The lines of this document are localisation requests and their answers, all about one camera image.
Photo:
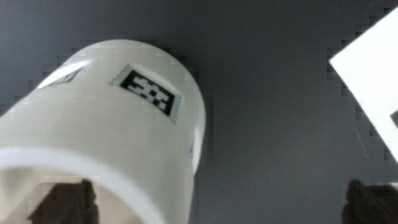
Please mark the white lamp hood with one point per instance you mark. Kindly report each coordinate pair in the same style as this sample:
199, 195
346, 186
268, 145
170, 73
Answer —
106, 126

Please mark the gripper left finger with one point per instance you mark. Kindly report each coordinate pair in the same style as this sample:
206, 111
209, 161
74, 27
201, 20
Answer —
67, 206

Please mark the white marker sheet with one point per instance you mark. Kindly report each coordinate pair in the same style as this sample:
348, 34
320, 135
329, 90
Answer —
366, 67

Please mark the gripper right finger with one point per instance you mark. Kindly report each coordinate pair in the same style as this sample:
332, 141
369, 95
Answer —
371, 204

